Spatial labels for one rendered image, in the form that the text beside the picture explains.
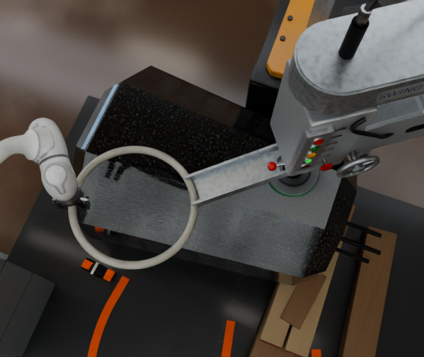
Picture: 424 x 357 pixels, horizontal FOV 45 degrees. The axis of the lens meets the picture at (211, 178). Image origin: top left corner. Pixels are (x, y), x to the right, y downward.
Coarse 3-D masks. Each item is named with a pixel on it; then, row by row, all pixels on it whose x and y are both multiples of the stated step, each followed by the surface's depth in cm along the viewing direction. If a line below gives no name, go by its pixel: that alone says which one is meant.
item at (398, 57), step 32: (416, 0) 133; (320, 32) 129; (384, 32) 130; (416, 32) 130; (320, 64) 126; (352, 64) 126; (384, 64) 126; (416, 64) 126; (320, 96) 127; (352, 96) 125; (384, 96) 131
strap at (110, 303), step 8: (120, 280) 279; (128, 280) 279; (120, 288) 277; (112, 296) 276; (112, 304) 275; (104, 312) 273; (104, 320) 272; (96, 328) 271; (232, 328) 271; (96, 336) 269; (224, 336) 270; (232, 336) 270; (96, 344) 268; (224, 344) 268; (88, 352) 267; (96, 352) 267; (224, 352) 267; (312, 352) 249; (320, 352) 249
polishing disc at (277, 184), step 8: (280, 160) 208; (280, 168) 207; (304, 176) 206; (312, 176) 206; (272, 184) 205; (280, 184) 205; (288, 184) 205; (296, 184) 205; (304, 184) 205; (312, 184) 205; (288, 192) 204; (296, 192) 204; (304, 192) 204
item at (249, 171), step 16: (272, 144) 191; (240, 160) 195; (256, 160) 196; (272, 160) 194; (192, 176) 197; (208, 176) 200; (224, 176) 198; (240, 176) 196; (256, 176) 195; (272, 176) 188; (208, 192) 198; (224, 192) 192
